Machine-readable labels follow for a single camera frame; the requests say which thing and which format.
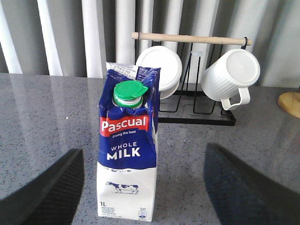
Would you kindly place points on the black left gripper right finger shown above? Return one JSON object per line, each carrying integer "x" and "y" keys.
{"x": 241, "y": 195}

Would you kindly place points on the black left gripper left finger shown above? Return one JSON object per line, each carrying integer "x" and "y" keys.
{"x": 51, "y": 198}

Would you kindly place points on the Pascual whole milk carton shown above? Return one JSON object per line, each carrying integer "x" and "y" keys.
{"x": 127, "y": 154}

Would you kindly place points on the wooden mug tree stand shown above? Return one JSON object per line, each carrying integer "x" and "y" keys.
{"x": 290, "y": 103}

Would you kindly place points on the white mug bottom facing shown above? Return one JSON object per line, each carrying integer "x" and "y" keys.
{"x": 170, "y": 67}

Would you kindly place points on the black wire mug rack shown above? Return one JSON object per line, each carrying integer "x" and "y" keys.
{"x": 188, "y": 104}

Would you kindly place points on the white ribbed mug with handle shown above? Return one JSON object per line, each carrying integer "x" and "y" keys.
{"x": 228, "y": 79}

